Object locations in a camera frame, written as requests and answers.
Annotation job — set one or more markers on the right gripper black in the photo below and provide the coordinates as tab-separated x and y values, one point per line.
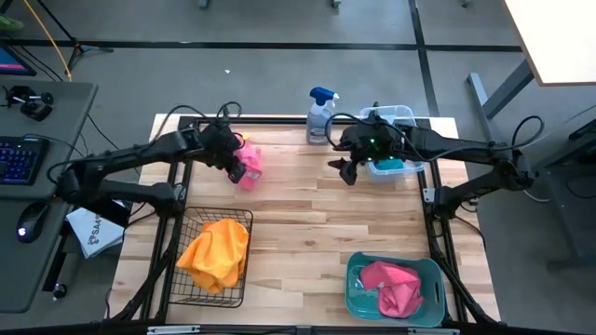
372	142

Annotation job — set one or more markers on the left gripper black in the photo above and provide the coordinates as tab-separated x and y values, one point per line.
221	146

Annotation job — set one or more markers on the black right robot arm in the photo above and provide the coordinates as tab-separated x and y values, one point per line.
465	149

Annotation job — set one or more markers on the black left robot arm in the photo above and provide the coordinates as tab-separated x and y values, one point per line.
121	160

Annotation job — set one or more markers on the blue microfiber towel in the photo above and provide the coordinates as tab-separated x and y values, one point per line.
390	164

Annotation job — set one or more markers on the orange microfiber towel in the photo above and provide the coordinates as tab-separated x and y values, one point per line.
228	237

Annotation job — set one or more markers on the yellow microfiber towel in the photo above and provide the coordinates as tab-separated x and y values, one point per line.
209	277

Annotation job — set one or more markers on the spray bottle with blue trigger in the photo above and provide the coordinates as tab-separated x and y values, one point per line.
320	118

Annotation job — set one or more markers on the clear plastic bin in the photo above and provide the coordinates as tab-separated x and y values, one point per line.
400	112

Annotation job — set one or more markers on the teal plastic basket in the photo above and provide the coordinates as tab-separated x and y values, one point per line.
358	302

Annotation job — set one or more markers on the white printed bag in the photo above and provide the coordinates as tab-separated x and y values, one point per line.
95	235

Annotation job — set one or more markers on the grey table leg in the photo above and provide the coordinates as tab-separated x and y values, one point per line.
505	90

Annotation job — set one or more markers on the black tripod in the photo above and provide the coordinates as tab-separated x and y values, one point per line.
77	49

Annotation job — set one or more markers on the black computer mouse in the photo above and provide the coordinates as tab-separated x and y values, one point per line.
31	222

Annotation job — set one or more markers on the black round knob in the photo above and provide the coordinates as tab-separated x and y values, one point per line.
59	291

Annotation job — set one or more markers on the black backlit keyboard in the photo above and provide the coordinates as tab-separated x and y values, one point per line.
18	160

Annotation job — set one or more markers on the grey cabinet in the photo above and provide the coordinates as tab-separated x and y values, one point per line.
572	195

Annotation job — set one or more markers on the grey desk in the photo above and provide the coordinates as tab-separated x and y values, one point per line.
28	270

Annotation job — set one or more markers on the white table top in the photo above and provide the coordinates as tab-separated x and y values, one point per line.
554	37

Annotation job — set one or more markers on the computer monitor with pink screen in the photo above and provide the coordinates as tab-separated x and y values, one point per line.
11	62

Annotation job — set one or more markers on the black metal rig frame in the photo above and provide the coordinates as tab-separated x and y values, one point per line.
184	186

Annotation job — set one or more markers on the black desk clamp mount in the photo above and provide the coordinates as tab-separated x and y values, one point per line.
32	109

